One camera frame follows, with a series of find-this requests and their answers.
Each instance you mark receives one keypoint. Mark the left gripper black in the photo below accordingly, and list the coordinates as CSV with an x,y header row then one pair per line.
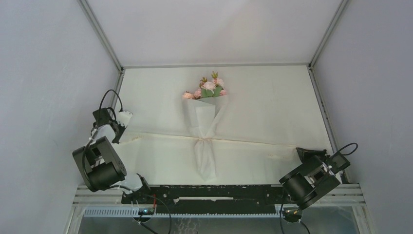
x,y
122,129

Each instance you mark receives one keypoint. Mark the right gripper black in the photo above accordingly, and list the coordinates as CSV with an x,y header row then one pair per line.
x,y
306,154

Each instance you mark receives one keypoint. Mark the cream printed ribbon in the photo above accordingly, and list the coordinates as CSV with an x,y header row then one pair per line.
x,y
284,151

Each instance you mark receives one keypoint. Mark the pink fake rose stem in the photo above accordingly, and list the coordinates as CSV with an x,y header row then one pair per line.
x,y
219,84
188,95
206,89
223,92

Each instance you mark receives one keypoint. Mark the translucent white wrapping paper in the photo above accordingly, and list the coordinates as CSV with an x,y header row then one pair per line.
x,y
201,117

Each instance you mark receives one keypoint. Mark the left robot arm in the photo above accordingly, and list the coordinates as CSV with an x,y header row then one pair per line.
x,y
98,162

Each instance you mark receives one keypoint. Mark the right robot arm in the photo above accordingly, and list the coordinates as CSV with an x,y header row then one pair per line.
x,y
314,178

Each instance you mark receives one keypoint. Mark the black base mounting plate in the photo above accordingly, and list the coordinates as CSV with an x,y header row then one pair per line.
x,y
232,199

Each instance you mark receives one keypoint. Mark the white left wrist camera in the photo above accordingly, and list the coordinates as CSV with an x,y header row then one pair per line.
x,y
123,118

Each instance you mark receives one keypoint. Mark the white slotted cable duct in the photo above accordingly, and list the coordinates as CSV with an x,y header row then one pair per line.
x,y
149,213

